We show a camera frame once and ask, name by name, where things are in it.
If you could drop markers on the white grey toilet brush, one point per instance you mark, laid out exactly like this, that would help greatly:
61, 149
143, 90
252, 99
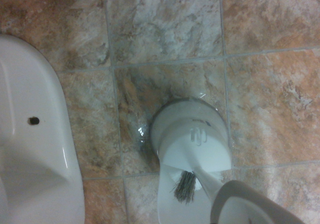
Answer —
212, 184

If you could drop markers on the white toilet brush holder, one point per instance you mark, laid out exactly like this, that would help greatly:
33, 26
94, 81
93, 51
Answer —
187, 123

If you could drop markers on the white toilet bowl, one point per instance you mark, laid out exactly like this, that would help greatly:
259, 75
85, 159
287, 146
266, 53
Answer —
30, 159

